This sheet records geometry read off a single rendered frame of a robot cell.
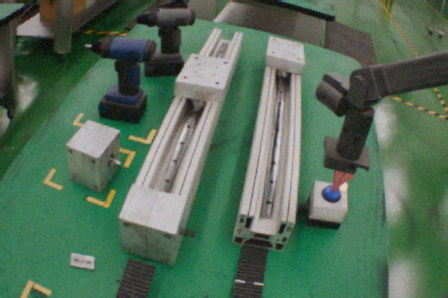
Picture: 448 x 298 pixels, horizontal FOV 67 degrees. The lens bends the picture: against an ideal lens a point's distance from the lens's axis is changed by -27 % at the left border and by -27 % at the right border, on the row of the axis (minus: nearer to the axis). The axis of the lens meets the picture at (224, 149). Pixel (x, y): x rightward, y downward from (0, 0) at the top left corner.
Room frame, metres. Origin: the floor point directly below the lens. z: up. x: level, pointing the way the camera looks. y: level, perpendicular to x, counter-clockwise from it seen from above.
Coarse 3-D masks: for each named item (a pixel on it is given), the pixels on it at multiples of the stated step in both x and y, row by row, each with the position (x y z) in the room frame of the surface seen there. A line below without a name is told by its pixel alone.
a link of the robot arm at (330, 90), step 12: (336, 72) 0.73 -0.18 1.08; (324, 84) 0.70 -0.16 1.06; (336, 84) 0.69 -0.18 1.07; (348, 84) 0.68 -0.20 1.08; (360, 84) 0.62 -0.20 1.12; (324, 96) 0.69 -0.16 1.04; (336, 96) 0.67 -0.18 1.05; (348, 96) 0.64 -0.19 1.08; (360, 96) 0.61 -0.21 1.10; (336, 108) 0.66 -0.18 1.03; (360, 108) 0.61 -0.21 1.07
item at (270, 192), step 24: (264, 96) 0.94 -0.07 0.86; (288, 96) 1.04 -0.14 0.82; (264, 120) 0.83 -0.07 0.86; (288, 120) 0.90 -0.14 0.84; (264, 144) 0.75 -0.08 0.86; (288, 144) 0.77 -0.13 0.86; (264, 168) 0.72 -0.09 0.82; (288, 168) 0.68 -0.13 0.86; (264, 192) 0.64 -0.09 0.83; (288, 192) 0.61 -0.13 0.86; (240, 216) 0.54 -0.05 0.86; (264, 216) 0.58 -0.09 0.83; (288, 216) 0.55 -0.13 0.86; (240, 240) 0.55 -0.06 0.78; (264, 240) 0.54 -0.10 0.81
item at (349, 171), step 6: (324, 162) 0.63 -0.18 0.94; (330, 162) 0.62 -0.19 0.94; (336, 162) 0.62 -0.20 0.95; (330, 168) 0.62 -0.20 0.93; (336, 168) 0.62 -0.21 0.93; (342, 168) 0.62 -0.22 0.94; (348, 168) 0.63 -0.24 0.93; (354, 168) 0.63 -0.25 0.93; (348, 174) 0.62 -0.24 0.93; (354, 174) 0.62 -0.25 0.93; (342, 180) 0.63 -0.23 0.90; (348, 180) 0.62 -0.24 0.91
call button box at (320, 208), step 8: (320, 184) 0.68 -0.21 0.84; (328, 184) 0.68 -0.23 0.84; (312, 192) 0.67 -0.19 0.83; (320, 192) 0.66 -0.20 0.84; (344, 192) 0.67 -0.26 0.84; (312, 200) 0.64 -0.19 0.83; (320, 200) 0.63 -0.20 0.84; (328, 200) 0.63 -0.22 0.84; (336, 200) 0.63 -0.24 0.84; (344, 200) 0.64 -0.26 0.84; (304, 208) 0.65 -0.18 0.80; (312, 208) 0.62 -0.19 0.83; (320, 208) 0.61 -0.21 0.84; (328, 208) 0.61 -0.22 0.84; (336, 208) 0.61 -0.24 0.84; (344, 208) 0.62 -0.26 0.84; (312, 216) 0.61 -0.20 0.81; (320, 216) 0.61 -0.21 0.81; (328, 216) 0.61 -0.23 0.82; (336, 216) 0.61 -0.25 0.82; (344, 216) 0.61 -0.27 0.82; (312, 224) 0.61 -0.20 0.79; (320, 224) 0.61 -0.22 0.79; (328, 224) 0.61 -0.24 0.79; (336, 224) 0.61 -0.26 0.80
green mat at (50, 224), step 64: (256, 64) 1.29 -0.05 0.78; (320, 64) 1.42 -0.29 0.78; (64, 128) 0.79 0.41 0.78; (128, 128) 0.83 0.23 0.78; (320, 128) 0.98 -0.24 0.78; (0, 192) 0.50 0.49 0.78; (64, 192) 0.57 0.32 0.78; (128, 192) 0.62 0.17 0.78; (384, 192) 0.76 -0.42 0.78; (0, 256) 0.34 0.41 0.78; (64, 256) 0.40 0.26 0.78; (128, 256) 0.45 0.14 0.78; (192, 256) 0.49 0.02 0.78; (320, 256) 0.53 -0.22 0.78; (384, 256) 0.54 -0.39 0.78
